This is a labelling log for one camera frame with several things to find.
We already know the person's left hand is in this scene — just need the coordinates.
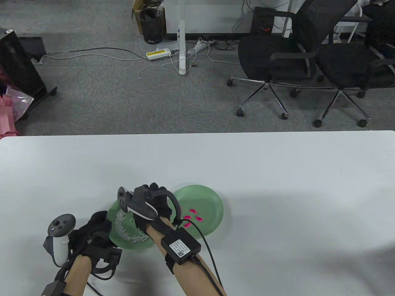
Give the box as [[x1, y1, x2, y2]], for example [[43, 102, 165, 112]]
[[69, 211, 119, 262]]

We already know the black computer tower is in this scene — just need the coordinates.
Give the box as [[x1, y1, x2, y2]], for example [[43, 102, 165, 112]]
[[251, 7, 277, 36]]

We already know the person's left forearm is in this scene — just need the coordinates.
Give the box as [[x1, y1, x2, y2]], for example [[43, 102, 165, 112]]
[[63, 255, 93, 296]]

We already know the black left forearm sensor box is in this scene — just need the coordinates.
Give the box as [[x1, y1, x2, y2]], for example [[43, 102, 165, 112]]
[[41, 281, 67, 296]]

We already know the yellow power strip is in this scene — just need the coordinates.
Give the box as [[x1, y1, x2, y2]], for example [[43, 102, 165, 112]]
[[146, 48, 172, 61]]

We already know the white stool frame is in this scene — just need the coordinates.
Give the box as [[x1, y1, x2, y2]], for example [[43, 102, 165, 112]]
[[334, 5, 363, 43]]

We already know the pink paper stack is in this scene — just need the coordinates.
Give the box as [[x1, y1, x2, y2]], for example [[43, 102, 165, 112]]
[[0, 96, 19, 138]]

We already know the black glove cable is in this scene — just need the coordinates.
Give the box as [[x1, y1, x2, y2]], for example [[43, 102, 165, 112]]
[[179, 219, 227, 296], [54, 259, 117, 296]]

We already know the grey white right controller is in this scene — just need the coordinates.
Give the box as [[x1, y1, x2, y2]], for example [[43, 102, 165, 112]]
[[117, 186, 181, 225]]

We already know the green plate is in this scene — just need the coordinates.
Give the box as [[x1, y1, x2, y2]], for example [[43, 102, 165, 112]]
[[108, 199, 156, 250], [171, 184, 224, 236]]

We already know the black left glove cable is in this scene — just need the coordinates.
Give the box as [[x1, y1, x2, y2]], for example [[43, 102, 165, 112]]
[[54, 259, 117, 296]]

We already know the black right forearm sensor box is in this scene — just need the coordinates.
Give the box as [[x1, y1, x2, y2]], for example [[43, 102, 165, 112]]
[[161, 228, 202, 265]]

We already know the pink plastic bag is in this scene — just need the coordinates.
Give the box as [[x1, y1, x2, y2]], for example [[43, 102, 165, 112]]
[[3, 86, 35, 121]]

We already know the black rolling cabinet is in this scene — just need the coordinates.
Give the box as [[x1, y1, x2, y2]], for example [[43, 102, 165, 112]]
[[0, 28, 58, 121]]

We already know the grey white controller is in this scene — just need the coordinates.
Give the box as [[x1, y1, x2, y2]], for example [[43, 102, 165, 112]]
[[117, 186, 181, 225], [43, 214, 76, 267]]

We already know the cardboard box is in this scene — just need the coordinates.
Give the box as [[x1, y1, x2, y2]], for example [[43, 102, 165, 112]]
[[132, 0, 145, 35]]

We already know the black bag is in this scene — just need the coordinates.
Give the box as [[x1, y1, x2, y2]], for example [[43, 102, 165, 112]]
[[363, 0, 395, 59]]

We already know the black right glove cable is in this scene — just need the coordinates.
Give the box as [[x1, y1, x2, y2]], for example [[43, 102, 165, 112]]
[[179, 219, 227, 296]]

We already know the white power strip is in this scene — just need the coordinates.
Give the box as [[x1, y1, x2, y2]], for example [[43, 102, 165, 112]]
[[185, 38, 216, 56]]

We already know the grey white left controller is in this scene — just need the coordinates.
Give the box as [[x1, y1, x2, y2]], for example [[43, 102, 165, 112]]
[[43, 214, 76, 267]]

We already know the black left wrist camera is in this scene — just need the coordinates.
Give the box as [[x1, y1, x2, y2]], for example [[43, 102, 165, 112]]
[[103, 248, 123, 269]]

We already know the white floor cable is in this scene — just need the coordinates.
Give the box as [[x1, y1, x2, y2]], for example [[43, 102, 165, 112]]
[[40, 52, 148, 61]]

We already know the person's right forearm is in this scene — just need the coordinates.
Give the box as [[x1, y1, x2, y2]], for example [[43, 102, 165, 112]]
[[146, 217, 227, 296]]

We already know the black floor cable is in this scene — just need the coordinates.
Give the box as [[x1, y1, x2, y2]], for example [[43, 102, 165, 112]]
[[43, 47, 179, 60]]

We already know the person's right hand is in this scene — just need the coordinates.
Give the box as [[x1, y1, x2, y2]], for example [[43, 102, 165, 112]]
[[133, 183, 180, 240]]

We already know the black trash bin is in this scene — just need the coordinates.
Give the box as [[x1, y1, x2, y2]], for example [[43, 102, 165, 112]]
[[139, 6, 166, 44]]

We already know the black mesh office chair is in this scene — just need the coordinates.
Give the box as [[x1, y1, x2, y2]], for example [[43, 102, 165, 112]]
[[313, 14, 395, 128], [226, 0, 358, 121]]

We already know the white desk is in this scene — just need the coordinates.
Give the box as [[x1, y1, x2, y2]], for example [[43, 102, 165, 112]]
[[164, 0, 293, 75]]

